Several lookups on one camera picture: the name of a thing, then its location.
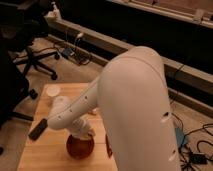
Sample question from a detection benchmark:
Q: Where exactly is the red ceramic bowl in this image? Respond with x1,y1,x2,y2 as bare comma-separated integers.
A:
66,135,94,160

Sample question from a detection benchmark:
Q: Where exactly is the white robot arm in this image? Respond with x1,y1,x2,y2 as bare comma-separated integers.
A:
47,46,181,171

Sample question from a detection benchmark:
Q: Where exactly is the red chili pepper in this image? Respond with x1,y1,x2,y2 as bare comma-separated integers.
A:
105,134,113,158

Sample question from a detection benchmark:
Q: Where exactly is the black remote control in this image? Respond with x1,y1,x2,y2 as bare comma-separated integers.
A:
28,119,47,141

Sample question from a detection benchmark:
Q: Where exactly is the white plastic cup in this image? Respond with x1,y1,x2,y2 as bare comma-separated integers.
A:
46,85,61,104

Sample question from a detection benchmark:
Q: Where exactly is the blue power strip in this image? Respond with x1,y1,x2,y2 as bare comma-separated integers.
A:
62,48,75,59

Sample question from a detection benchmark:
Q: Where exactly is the blue box on floor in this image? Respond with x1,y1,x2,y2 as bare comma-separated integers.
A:
175,127,188,147

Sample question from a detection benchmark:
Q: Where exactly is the white spray bottle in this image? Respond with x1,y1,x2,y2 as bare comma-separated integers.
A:
47,1,61,19

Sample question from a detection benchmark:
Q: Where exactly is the black office chair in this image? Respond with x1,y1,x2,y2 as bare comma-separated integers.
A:
0,0,59,125

